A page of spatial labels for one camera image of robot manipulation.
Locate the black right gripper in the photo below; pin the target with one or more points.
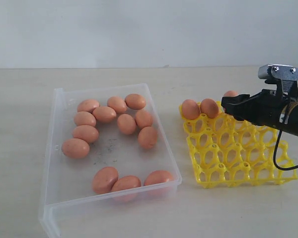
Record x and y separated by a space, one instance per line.
267 108

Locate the yellow plastic egg tray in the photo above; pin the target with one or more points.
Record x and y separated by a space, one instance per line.
227 152

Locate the clear plastic tray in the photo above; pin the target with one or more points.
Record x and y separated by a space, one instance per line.
68 206

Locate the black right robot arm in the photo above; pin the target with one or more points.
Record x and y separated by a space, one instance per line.
293 113

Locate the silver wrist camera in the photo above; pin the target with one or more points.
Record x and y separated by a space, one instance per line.
284 76

